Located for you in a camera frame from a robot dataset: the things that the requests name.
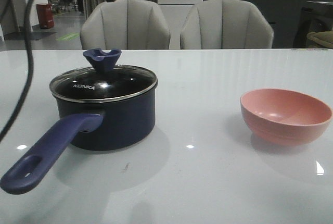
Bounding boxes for glass lid with blue knob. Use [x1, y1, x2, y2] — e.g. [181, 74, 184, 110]
[49, 48, 158, 103]

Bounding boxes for pink plastic bowl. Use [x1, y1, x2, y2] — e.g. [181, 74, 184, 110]
[240, 88, 332, 146]

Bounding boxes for left beige upholstered chair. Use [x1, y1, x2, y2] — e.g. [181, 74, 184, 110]
[80, 0, 171, 50]

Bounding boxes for beige upholstered chair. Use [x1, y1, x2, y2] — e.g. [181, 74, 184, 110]
[80, 0, 171, 50]
[180, 0, 274, 49]

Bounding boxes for right beige upholstered chair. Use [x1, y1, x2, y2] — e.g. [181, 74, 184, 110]
[180, 0, 274, 49]

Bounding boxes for dark blue saucepan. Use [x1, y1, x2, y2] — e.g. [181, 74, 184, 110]
[1, 87, 156, 194]

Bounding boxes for dark side table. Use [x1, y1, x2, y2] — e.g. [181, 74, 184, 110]
[293, 1, 332, 48]

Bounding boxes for olive cushion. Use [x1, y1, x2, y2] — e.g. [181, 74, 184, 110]
[306, 31, 333, 49]

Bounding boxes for black cable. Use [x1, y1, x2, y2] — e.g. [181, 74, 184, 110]
[0, 0, 50, 141]

